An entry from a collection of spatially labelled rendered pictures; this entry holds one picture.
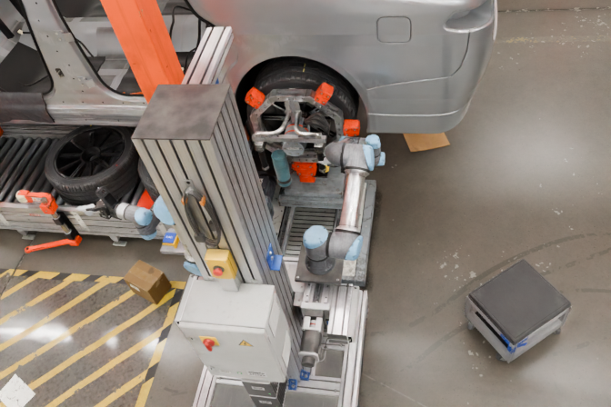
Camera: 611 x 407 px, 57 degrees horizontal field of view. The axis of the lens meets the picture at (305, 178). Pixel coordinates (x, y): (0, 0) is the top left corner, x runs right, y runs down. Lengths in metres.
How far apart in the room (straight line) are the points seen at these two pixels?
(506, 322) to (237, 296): 1.51
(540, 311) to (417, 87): 1.33
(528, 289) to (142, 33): 2.32
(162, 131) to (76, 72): 2.07
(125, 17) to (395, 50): 1.32
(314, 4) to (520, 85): 2.45
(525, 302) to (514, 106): 1.95
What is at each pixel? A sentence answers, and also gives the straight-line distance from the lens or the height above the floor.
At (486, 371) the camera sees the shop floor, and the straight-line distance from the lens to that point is 3.39.
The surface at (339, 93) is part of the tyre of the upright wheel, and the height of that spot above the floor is 1.06.
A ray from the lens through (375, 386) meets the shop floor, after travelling 3.32.
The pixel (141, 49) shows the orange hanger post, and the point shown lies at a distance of 2.63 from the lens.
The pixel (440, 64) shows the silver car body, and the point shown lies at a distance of 3.03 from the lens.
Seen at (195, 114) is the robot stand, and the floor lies 2.03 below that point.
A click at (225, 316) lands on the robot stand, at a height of 1.23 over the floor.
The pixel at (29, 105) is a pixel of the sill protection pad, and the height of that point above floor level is 0.92.
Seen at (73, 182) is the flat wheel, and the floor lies 0.50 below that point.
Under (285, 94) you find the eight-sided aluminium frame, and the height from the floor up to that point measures 1.12.
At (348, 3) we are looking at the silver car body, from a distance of 2.85.
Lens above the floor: 3.10
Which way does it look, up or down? 48 degrees down
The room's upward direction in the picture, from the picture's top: 12 degrees counter-clockwise
